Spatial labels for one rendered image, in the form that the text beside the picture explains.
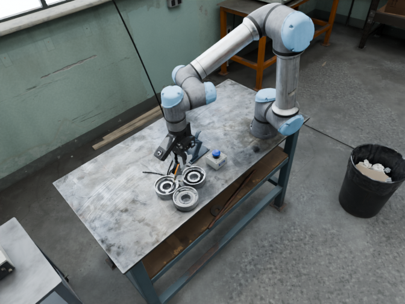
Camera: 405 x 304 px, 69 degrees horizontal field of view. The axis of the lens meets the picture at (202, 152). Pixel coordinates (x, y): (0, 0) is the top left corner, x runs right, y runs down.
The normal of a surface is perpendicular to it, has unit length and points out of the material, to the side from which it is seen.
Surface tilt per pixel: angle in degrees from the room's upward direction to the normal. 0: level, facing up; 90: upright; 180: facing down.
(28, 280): 0
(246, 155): 0
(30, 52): 90
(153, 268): 0
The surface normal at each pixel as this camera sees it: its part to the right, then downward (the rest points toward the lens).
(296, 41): 0.42, 0.51
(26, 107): 0.69, 0.47
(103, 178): -0.06, -0.71
